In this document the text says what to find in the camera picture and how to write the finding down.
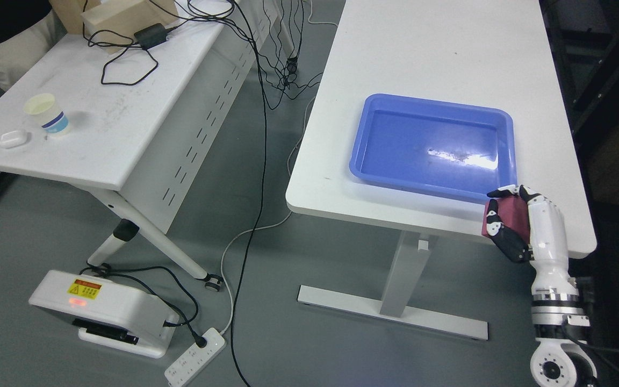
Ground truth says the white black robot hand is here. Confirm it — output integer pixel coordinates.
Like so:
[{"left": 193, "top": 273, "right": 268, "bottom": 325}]
[{"left": 485, "top": 184, "right": 579, "bottom": 301}]

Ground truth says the pink block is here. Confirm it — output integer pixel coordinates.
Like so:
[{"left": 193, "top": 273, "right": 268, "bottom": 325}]
[{"left": 481, "top": 196, "right": 530, "bottom": 245}]

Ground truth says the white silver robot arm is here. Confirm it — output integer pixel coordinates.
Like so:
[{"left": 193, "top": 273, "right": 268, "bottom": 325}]
[{"left": 530, "top": 292, "right": 599, "bottom": 386}]

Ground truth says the blue plastic tray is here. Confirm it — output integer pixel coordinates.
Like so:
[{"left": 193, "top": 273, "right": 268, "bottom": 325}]
[{"left": 349, "top": 94, "right": 517, "bottom": 204}]

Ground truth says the white standing desk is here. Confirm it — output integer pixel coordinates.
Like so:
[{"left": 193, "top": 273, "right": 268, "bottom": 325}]
[{"left": 286, "top": 1, "right": 597, "bottom": 340}]

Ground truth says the white floor power strip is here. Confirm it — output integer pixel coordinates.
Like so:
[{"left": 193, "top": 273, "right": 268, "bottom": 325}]
[{"left": 164, "top": 327, "right": 226, "bottom": 386}]

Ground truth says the white folding table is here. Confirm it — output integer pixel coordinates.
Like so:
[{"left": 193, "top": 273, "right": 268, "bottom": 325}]
[{"left": 0, "top": 22, "right": 256, "bottom": 291}]

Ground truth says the white charger device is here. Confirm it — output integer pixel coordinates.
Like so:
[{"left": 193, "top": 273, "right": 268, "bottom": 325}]
[{"left": 28, "top": 270, "right": 178, "bottom": 359}]

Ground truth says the black power adapter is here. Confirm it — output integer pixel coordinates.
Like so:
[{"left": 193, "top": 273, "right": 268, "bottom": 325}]
[{"left": 134, "top": 24, "right": 169, "bottom": 51}]

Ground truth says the brown cardboard box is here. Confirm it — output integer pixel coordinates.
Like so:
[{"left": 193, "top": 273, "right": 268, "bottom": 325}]
[{"left": 50, "top": 1, "right": 179, "bottom": 53}]

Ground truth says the paper cup blue band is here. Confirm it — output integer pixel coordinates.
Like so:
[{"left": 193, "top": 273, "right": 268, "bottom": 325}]
[{"left": 24, "top": 93, "right": 72, "bottom": 137}]

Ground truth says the white earbuds case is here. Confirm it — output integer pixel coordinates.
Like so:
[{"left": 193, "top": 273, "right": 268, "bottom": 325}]
[{"left": 0, "top": 130, "right": 30, "bottom": 149}]

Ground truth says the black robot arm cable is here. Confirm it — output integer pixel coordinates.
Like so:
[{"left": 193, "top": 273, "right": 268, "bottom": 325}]
[{"left": 565, "top": 277, "right": 619, "bottom": 387}]

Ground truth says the white floor cable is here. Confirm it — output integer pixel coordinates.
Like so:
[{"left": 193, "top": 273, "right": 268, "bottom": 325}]
[{"left": 219, "top": 0, "right": 342, "bottom": 336}]

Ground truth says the long black floor cable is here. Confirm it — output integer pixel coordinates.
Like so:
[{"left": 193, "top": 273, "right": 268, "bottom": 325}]
[{"left": 232, "top": 0, "right": 310, "bottom": 387}]

